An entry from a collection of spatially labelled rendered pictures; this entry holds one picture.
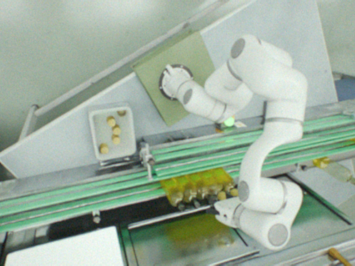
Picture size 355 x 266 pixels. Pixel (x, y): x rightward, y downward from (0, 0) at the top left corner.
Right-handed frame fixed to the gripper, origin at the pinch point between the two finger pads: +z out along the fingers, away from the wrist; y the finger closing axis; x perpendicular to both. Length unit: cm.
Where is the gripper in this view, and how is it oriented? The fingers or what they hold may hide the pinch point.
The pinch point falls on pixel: (221, 200)
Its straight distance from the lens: 95.6
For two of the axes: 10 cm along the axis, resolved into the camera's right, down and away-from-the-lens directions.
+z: -2.8, -0.4, 9.6
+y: 9.5, -1.7, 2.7
